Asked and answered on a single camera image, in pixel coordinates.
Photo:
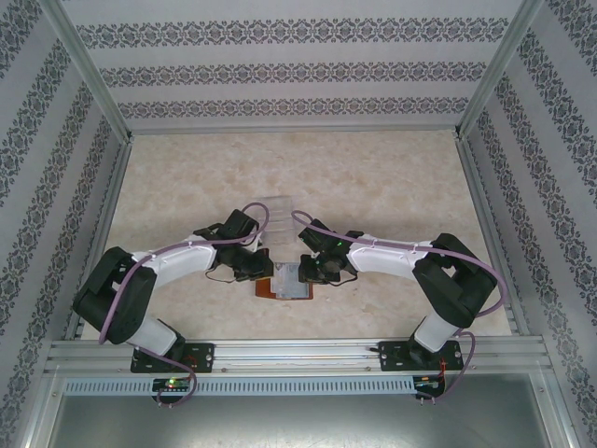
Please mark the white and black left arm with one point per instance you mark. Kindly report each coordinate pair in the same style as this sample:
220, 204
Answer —
177, 263

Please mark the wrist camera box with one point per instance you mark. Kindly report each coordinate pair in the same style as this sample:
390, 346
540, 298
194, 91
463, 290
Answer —
310, 255
257, 241

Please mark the circuit board with green light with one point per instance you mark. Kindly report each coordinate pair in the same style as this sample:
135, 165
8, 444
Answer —
172, 383

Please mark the aluminium table side rail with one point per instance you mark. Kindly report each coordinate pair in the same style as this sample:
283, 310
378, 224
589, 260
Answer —
483, 210
99, 238

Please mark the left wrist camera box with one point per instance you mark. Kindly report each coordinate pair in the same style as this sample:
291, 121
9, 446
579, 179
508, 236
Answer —
257, 241

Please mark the brown leather card holder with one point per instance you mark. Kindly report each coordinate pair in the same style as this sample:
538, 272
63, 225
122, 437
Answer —
263, 290

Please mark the aluminium mounting rail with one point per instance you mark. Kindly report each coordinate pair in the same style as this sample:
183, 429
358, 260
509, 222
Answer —
298, 357

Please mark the aluminium frame post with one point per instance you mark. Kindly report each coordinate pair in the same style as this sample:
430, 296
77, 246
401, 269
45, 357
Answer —
88, 70
559, 410
496, 70
39, 415

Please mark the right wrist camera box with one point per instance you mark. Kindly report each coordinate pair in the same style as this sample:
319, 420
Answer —
310, 255

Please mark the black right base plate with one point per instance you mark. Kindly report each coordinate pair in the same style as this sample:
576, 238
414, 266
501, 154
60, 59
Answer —
392, 357

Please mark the silver printed credit card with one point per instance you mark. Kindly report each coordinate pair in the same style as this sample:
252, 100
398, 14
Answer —
291, 280

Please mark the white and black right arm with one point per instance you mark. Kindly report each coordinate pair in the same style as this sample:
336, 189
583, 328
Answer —
387, 259

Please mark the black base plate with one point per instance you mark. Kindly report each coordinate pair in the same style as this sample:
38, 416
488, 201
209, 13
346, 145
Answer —
392, 357
205, 357

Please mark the clear plastic card sleeve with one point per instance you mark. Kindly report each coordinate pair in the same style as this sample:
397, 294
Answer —
280, 219

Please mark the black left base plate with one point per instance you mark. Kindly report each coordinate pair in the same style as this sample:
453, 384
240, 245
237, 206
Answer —
205, 357

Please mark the small circuit board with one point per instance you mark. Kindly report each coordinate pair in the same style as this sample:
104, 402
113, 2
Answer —
429, 382

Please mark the grey metal sheet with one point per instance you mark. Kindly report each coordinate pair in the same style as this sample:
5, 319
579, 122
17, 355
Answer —
298, 424

